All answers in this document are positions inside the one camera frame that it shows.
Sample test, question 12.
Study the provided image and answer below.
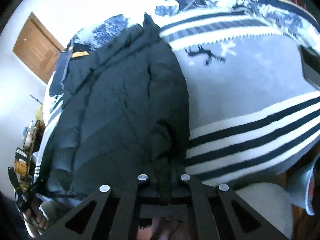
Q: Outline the black puffer jacket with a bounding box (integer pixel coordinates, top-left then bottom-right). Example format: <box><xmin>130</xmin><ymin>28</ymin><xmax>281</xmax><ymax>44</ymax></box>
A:
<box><xmin>40</xmin><ymin>15</ymin><xmax>189</xmax><ymax>199</ymax></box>

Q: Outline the cluttered wooden side table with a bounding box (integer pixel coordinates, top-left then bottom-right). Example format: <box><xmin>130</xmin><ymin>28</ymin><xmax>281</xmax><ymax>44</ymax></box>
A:
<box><xmin>8</xmin><ymin>120</ymin><xmax>44</xmax><ymax>196</ymax></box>

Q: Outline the yellow container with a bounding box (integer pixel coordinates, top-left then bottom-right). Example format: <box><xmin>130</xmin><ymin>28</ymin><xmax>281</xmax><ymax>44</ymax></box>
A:
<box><xmin>14</xmin><ymin>161</ymin><xmax>28</xmax><ymax>177</ymax></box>

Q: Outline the dark striped pillow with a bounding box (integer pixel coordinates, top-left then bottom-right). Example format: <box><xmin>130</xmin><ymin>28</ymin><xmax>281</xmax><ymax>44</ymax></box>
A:
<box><xmin>49</xmin><ymin>43</ymin><xmax>91</xmax><ymax>97</ymax></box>

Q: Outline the bed with striped deer blanket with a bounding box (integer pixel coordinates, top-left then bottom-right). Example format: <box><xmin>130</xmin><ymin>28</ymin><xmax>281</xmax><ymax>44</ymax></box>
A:
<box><xmin>35</xmin><ymin>0</ymin><xmax>319</xmax><ymax>186</ymax></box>

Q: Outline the yellow plastic bag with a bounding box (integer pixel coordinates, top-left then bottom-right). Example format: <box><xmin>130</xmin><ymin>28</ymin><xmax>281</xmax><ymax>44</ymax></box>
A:
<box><xmin>35</xmin><ymin>105</ymin><xmax>44</xmax><ymax>122</ymax></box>

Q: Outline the brown wooden door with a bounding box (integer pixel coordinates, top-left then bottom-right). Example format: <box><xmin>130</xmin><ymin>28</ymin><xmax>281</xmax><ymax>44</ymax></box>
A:
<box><xmin>13</xmin><ymin>13</ymin><xmax>65</xmax><ymax>83</ymax></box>

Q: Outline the lying HOMES pillow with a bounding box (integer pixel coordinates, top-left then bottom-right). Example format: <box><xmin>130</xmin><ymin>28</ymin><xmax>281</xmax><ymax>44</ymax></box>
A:
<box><xmin>236</xmin><ymin>0</ymin><xmax>319</xmax><ymax>54</ymax></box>

